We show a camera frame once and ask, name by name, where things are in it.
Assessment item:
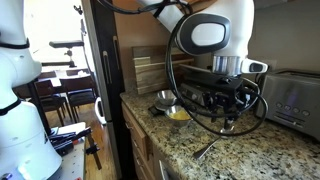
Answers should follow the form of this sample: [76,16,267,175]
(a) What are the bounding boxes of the black tools on cart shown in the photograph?
[49,127,93,157]

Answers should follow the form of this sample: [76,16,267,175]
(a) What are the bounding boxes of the stainless steel dishwasher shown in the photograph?
[152,146,183,180]

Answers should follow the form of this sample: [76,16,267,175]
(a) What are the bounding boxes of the empty silver bowl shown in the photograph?
[156,89,178,107]

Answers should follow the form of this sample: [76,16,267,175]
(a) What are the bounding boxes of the stainless steel panini grill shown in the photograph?
[178,63,246,108]

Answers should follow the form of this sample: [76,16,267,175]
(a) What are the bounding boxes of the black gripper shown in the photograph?
[202,76,247,134]

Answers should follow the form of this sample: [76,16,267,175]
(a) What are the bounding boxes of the white robot cart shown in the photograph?
[49,121,88,180]

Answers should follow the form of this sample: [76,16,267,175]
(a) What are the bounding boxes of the yellow grain pile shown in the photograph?
[169,109,192,121]

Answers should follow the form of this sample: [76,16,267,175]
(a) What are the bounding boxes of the dark dining chair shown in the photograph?
[34,79,73,127]
[59,75,99,124]

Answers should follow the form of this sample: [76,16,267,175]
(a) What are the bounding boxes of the silver metal spoon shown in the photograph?
[192,128,234,160]

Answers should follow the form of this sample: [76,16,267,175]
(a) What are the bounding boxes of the black clamp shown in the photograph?
[84,133,103,171]

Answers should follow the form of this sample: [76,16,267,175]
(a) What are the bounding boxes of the wooden cutting board light inlays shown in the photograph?
[133,56,196,95]

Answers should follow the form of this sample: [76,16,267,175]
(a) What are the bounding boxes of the white wall outlet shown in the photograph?
[263,59,278,71]

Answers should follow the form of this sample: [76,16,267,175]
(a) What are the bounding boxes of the black digital kitchen scale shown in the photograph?
[148,99,174,117]

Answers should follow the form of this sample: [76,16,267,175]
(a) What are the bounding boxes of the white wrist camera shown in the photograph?
[240,58,269,75]

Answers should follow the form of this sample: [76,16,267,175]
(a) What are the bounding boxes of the wooden lower drawer cabinet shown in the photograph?
[120,101,154,180]

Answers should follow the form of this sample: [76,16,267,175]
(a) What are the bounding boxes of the white round floor object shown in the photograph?
[94,96,108,126]

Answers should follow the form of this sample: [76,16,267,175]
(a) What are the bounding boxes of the black camera stand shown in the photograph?
[34,39,85,69]

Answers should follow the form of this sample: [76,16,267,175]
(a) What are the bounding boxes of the wooden upper cabinet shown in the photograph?
[179,0,219,14]

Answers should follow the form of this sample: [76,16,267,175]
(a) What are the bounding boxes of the dark refrigerator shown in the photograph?
[81,0,130,180]

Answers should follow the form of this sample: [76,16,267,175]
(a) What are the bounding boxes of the dining table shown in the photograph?
[13,68,92,98]

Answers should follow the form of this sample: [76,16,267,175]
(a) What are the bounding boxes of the stainless steel toaster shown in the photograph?
[255,68,320,141]

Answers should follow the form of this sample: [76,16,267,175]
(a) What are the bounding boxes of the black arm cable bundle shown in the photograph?
[96,0,269,138]

